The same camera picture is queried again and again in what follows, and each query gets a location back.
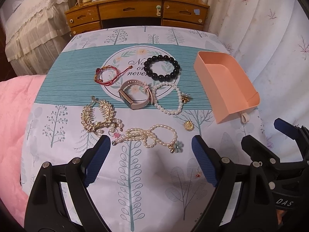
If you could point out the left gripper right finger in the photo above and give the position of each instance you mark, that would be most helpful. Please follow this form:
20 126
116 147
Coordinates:
255 208

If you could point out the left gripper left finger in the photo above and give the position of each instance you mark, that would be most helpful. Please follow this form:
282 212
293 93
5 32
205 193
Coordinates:
46 208

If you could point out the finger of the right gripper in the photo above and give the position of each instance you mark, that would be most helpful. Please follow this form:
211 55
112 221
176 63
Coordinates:
299 134
259 153

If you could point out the pink smart watch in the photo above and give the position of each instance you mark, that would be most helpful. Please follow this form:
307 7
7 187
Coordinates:
135 94

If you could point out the pink drawer tray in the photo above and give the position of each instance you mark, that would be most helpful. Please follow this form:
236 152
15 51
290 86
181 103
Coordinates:
229 90

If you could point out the gold round pendant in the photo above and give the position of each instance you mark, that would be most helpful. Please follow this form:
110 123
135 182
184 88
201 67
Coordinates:
188 125

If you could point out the pink blanket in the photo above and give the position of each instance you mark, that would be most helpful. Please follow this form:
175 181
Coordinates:
17 97

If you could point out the patterned tablecloth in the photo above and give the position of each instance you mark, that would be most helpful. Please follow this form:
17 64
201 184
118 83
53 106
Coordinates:
137 189

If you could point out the lace covered piano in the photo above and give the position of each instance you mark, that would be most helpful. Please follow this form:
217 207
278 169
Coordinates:
36 32

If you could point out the wooden desk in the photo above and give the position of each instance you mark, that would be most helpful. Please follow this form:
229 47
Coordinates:
104 14

